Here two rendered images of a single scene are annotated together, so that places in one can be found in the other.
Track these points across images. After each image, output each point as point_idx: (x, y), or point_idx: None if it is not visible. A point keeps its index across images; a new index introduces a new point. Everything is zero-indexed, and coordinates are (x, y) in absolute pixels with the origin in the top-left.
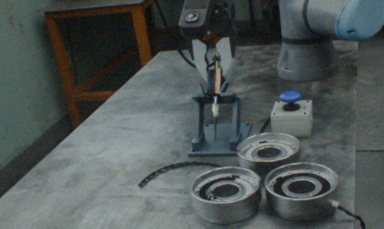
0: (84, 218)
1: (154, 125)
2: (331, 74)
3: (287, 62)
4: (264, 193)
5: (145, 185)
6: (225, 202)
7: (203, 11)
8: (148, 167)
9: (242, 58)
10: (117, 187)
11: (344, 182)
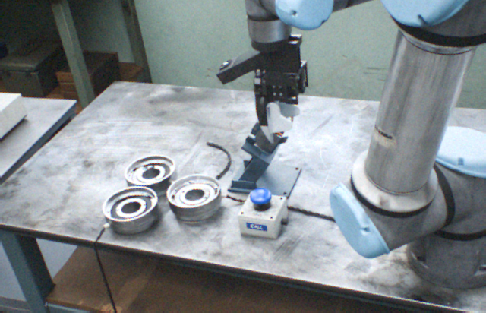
0: (180, 127)
1: (320, 140)
2: (418, 271)
3: None
4: (160, 201)
5: (208, 146)
6: (125, 169)
7: (228, 67)
8: (237, 144)
9: None
10: (213, 134)
11: (147, 244)
